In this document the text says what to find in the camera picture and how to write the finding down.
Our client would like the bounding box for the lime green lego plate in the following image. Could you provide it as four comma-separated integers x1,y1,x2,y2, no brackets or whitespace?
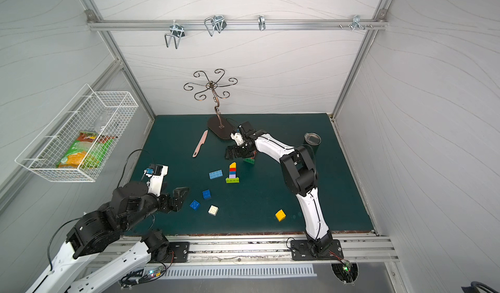
225,177,240,184

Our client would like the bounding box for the light blue lego plate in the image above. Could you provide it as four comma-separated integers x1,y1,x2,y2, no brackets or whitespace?
209,170,223,180

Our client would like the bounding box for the cream lego brick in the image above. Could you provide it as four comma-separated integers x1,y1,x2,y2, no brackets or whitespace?
208,205,219,216

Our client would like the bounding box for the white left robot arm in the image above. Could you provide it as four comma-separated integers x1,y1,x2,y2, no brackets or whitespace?
28,182,190,292

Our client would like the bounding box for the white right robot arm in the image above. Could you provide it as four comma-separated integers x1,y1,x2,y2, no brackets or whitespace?
225,122,344,261

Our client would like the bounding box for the brown metal cup tree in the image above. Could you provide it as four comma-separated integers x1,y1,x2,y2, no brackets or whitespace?
183,68,238,140

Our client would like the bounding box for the pink plastic knife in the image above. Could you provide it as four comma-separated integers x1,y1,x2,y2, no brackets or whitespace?
192,130,208,158

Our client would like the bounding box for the green table mat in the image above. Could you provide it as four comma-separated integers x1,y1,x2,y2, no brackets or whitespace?
115,113,374,238

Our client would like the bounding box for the dark green metal tumbler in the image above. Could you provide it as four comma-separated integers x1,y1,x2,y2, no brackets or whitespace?
304,133,322,153

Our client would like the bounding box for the green snack bag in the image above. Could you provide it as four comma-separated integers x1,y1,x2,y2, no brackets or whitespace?
56,132,115,169

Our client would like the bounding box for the metal double hook middle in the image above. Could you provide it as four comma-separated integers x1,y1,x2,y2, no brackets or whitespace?
204,15,227,36

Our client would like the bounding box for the metal double hook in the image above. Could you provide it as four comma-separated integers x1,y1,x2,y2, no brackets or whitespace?
204,15,227,36
164,23,186,49

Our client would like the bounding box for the metal double hook left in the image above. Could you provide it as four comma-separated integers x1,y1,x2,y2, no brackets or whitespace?
164,23,186,49

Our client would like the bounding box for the metal single hook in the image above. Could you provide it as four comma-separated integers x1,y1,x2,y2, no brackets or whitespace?
258,15,266,31

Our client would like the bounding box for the metal hook right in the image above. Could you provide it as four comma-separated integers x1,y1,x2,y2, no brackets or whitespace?
339,15,373,31

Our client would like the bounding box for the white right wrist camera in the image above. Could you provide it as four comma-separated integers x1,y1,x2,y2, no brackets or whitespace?
230,132,245,147

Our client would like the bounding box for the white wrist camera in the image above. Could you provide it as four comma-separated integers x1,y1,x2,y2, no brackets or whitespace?
144,164,168,196
230,132,245,147

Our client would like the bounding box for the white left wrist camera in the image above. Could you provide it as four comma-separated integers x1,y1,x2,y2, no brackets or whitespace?
144,164,168,196

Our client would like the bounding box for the white wire basket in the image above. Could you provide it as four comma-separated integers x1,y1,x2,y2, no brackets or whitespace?
14,84,138,182

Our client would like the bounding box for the aluminium top rail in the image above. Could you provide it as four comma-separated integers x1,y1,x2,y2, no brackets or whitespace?
88,18,389,32

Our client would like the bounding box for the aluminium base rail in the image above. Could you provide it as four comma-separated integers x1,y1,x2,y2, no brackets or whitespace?
77,234,400,269

